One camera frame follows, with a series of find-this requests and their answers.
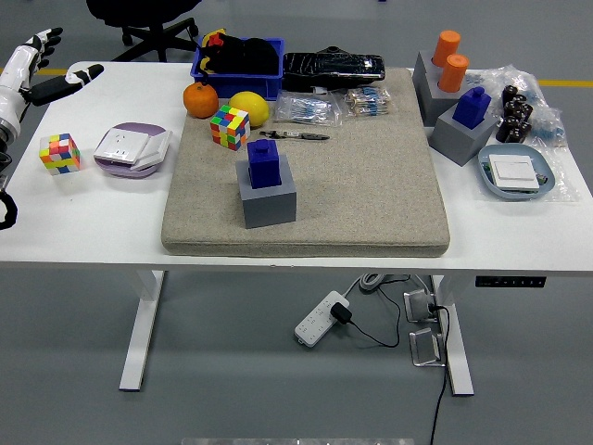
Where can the yellow and red toy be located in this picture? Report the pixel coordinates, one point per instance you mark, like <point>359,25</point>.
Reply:
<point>214,39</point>

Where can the bag of blue resistors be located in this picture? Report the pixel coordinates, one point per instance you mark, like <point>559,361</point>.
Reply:
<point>306,111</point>

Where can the black pen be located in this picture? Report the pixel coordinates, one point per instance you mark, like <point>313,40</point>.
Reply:
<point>296,135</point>

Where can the white wall socket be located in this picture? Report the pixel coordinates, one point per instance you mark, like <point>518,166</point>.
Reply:
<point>118,146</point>

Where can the white table leg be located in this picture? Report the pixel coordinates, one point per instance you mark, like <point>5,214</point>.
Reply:
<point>458,352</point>
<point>139,334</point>

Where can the black cloth bundle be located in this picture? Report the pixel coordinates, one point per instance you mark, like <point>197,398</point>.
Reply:
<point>250,55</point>

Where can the purple plastic tray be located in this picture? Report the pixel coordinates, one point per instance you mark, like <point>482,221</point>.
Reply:
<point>120,172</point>

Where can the yellow lemon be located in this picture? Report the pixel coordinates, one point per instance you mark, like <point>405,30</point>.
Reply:
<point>250,106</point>

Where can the orange cylinder seal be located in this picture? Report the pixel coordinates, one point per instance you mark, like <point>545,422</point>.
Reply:
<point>453,72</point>
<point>445,46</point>

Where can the black table control panel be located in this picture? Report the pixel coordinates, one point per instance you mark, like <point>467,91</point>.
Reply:
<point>509,282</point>

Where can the grey-brown fabric mat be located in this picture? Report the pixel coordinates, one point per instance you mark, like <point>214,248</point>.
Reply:
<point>361,194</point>

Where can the clear flat plastic bag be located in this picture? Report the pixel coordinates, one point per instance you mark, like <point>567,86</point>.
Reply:
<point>565,185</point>

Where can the black wrapped pack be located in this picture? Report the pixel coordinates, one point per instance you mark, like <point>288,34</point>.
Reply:
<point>333,67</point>

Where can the clear bag with blue parts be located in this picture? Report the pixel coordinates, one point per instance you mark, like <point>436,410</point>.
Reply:
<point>546,120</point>

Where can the grey square seal holder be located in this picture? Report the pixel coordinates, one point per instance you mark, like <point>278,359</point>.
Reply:
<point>268,206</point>
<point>456,141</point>

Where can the metal floor bracket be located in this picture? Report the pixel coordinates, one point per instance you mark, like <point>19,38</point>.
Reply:
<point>424,347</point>
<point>419,306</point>

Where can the blue plastic bin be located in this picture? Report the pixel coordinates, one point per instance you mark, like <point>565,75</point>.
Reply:
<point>241,85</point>

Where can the black office chair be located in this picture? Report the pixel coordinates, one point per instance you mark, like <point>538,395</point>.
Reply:
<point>157,32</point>

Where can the pastel colour puzzle cube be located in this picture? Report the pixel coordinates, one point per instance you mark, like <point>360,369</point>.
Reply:
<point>60,155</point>

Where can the black capacitor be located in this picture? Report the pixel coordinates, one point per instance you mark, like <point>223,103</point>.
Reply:
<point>523,130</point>
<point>503,133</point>
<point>511,110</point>
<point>520,101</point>
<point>509,92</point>
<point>526,112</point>

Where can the light blue plastic tray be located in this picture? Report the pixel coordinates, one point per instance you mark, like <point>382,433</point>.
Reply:
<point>514,149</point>

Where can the orange fruit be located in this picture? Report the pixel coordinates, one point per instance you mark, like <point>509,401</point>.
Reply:
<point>200,101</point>

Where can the white power strip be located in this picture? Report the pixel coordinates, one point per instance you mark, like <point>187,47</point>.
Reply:
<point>315,322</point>

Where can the bright colour puzzle cube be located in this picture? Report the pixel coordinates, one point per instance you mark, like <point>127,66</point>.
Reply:
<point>230,127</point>

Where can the tall grey holder block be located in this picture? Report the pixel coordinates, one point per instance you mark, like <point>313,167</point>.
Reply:
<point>428,97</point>

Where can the blue square seal stamp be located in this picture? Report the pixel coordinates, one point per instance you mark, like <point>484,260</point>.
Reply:
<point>470,109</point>
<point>264,162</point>

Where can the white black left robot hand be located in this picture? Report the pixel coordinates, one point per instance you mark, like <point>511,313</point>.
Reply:
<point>14,74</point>

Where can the black power adapter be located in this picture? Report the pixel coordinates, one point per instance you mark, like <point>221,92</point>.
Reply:
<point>340,314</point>

